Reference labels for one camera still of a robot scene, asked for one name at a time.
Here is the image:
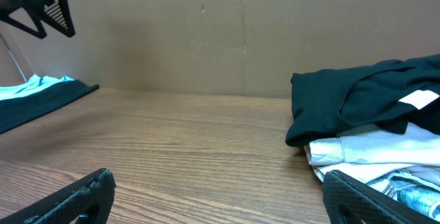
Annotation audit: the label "light blue t-shirt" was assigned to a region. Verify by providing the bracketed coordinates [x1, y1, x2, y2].
[1, 74, 73, 100]

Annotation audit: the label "black t-shirt with logo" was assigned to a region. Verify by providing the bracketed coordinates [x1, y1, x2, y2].
[1, 80, 100, 134]

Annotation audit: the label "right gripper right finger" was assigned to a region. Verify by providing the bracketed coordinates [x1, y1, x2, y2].
[322, 170, 439, 224]

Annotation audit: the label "folded light blue jeans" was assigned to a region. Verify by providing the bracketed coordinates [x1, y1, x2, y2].
[367, 169, 439, 221]

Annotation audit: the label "folded beige shorts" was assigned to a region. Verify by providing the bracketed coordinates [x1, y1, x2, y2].
[305, 123, 439, 185]

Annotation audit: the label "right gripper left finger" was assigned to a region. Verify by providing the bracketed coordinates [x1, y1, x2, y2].
[1, 168, 116, 224]

